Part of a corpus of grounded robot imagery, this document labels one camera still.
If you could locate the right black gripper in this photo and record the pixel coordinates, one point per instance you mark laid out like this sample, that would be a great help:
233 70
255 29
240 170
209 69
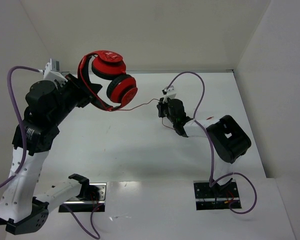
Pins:
161 106

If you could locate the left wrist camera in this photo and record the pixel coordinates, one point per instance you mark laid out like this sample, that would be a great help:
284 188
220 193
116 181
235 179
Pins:
51 72

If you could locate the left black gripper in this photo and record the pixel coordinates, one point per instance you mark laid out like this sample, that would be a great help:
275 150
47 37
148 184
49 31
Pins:
78 90

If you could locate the red black headphones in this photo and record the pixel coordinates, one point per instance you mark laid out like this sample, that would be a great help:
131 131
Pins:
108 65

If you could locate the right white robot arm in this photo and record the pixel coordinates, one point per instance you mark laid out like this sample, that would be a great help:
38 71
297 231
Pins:
227 140

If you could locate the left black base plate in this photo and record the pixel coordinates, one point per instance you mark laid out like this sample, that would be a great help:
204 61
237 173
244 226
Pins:
84 201

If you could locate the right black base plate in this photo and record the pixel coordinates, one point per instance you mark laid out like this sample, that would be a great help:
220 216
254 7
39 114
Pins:
218 197

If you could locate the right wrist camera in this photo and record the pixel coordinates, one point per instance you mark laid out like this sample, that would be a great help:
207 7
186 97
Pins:
169 93

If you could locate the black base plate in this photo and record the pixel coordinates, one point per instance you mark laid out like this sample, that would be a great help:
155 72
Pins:
218 197
84 201

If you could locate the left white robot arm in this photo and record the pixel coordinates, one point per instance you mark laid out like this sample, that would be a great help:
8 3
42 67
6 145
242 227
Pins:
21 211

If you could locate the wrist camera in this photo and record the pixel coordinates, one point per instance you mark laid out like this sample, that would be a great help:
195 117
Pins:
51 72
169 93

